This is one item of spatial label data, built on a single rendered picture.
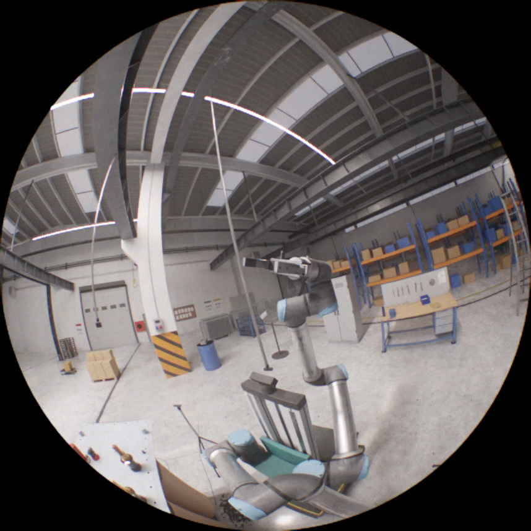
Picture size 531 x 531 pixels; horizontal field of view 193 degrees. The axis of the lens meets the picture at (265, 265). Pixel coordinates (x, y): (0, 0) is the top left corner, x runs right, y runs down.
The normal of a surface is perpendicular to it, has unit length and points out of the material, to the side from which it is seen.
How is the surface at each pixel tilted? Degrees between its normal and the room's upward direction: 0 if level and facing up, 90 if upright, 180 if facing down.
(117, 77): 180
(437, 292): 90
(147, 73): 175
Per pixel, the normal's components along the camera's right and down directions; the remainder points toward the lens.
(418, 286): -0.77, 0.12
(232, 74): 0.32, 0.94
